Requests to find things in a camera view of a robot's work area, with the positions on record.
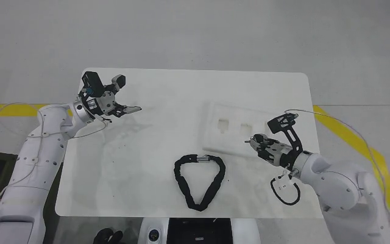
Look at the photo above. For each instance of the black lumpy object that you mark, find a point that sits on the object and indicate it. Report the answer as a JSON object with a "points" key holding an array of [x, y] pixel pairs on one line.
{"points": [[106, 236]]}

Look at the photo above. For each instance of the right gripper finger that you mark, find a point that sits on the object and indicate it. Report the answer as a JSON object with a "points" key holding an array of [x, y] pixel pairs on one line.
{"points": [[264, 152], [259, 139]]}

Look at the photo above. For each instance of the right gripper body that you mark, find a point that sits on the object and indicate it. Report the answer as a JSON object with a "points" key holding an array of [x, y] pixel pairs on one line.
{"points": [[278, 152]]}

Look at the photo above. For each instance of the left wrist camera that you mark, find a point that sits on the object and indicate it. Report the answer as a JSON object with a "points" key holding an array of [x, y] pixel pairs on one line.
{"points": [[93, 83]]}

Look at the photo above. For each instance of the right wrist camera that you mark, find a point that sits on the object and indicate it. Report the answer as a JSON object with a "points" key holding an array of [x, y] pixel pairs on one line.
{"points": [[288, 128]]}

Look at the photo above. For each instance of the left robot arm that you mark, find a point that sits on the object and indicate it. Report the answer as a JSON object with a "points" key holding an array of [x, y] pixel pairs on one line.
{"points": [[36, 164]]}

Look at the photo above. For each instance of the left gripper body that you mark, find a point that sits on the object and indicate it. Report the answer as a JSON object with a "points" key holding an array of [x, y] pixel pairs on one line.
{"points": [[103, 102]]}

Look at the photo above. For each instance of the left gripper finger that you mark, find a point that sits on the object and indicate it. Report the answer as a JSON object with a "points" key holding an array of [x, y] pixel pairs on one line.
{"points": [[128, 110], [119, 81]]}

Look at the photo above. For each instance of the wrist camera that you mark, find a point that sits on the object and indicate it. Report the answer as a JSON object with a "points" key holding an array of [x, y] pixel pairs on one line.
{"points": [[288, 128], [93, 83]]}

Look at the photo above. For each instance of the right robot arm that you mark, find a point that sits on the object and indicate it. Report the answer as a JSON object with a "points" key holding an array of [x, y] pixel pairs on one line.
{"points": [[341, 186]]}

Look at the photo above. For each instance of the robot body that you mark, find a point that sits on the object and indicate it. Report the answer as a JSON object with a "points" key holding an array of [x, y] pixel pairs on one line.
{"points": [[198, 231]]}

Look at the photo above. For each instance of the white foam tray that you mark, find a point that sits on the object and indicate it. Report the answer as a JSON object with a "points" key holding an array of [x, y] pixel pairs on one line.
{"points": [[231, 128]]}

